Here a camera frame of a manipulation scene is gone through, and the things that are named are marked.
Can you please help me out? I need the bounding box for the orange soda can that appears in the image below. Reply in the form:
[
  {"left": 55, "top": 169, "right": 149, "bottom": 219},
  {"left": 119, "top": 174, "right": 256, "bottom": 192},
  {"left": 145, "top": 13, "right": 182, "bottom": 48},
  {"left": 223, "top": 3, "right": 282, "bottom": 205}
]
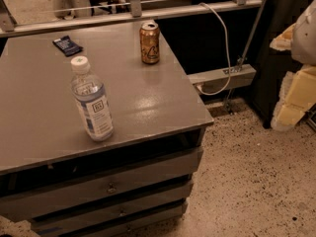
[{"left": 139, "top": 21, "right": 160, "bottom": 64}]

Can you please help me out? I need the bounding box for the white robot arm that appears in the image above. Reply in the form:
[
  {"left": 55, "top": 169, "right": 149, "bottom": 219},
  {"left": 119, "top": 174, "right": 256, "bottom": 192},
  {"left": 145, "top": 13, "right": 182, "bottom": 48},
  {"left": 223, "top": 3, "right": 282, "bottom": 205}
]
[{"left": 270, "top": 0, "right": 316, "bottom": 131}]

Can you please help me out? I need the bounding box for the top grey drawer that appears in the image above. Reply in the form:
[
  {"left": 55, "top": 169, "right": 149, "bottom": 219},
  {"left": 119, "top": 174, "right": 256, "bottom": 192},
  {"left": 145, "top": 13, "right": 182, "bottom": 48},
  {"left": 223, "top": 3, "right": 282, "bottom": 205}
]
[{"left": 0, "top": 147, "right": 202, "bottom": 221}]

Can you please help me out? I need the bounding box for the grey drawer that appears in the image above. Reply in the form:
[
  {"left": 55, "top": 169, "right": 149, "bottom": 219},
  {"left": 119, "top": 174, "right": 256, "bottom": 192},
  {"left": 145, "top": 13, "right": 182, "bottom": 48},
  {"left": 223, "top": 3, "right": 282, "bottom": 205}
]
[
  {"left": 0, "top": 147, "right": 202, "bottom": 221},
  {"left": 32, "top": 178, "right": 193, "bottom": 237},
  {"left": 78, "top": 198, "right": 188, "bottom": 237}
]

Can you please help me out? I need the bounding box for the clear plastic water bottle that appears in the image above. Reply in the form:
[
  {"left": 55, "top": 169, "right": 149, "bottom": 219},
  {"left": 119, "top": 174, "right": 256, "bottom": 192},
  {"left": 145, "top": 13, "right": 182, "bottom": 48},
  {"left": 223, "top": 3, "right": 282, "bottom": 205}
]
[{"left": 70, "top": 56, "right": 114, "bottom": 141}]

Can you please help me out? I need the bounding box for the middle grey drawer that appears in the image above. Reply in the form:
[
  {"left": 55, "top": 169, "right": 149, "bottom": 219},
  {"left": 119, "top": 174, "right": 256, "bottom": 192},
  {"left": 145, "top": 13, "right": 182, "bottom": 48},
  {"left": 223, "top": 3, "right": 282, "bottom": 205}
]
[{"left": 32, "top": 178, "right": 193, "bottom": 237}]

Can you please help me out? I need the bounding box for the bottom grey drawer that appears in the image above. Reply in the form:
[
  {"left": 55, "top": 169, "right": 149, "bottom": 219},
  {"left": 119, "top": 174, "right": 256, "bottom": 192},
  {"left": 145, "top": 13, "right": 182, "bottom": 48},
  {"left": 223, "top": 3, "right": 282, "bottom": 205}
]
[{"left": 78, "top": 198, "right": 188, "bottom": 237}]

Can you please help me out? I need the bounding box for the dark blue snack wrapper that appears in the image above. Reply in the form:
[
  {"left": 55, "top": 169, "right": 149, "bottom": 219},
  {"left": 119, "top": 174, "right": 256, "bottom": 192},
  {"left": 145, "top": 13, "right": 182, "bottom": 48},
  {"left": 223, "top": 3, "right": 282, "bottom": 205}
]
[{"left": 52, "top": 36, "right": 83, "bottom": 57}]

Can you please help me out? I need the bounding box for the white cable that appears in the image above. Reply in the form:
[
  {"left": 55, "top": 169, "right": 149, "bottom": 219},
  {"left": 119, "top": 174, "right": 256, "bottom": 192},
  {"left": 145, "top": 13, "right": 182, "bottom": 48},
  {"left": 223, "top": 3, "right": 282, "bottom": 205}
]
[{"left": 196, "top": 2, "right": 233, "bottom": 97}]

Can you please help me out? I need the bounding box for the grey metal rail frame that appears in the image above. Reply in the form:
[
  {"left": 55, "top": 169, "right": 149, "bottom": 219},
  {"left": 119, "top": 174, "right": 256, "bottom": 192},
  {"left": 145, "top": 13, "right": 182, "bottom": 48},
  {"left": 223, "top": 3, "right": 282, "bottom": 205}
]
[{"left": 0, "top": 0, "right": 275, "bottom": 39}]

